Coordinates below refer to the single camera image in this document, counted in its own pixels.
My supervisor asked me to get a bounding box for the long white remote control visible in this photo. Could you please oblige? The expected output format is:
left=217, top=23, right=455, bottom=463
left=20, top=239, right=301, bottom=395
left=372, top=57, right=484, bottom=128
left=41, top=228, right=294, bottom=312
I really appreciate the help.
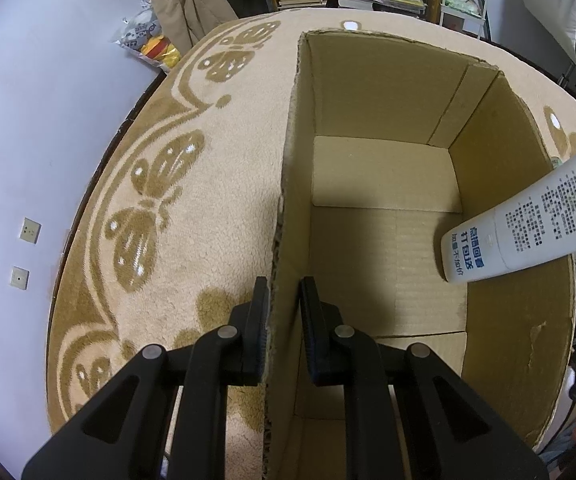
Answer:
left=440, top=147, right=576, bottom=285

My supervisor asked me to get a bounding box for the beige butterfly pattern mat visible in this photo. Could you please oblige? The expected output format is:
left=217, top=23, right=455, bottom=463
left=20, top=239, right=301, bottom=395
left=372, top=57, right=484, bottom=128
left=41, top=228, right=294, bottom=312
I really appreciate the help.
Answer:
left=45, top=5, right=576, bottom=441

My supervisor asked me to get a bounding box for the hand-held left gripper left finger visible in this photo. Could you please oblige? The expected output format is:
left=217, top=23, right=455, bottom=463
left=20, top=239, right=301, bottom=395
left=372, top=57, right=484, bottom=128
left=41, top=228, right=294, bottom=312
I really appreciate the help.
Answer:
left=20, top=276, right=271, bottom=480

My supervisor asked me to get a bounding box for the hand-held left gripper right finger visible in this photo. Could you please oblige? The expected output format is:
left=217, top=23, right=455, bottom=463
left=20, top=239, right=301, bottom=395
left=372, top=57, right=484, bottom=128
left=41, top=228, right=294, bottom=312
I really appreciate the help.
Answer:
left=299, top=276, right=549, bottom=480

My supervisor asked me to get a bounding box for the plastic bag of snacks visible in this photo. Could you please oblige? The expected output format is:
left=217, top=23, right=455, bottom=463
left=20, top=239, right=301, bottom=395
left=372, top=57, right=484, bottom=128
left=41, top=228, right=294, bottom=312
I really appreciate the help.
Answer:
left=113, top=7, right=181, bottom=72

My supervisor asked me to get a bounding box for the beige coat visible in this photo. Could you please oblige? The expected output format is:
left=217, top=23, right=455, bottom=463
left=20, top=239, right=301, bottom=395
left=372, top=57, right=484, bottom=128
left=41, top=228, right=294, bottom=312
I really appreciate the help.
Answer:
left=135, top=0, right=239, bottom=53

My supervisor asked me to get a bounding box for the cardboard box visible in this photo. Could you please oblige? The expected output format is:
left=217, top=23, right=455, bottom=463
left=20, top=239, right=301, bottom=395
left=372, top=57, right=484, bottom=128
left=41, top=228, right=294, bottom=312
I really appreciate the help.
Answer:
left=263, top=30, right=576, bottom=480

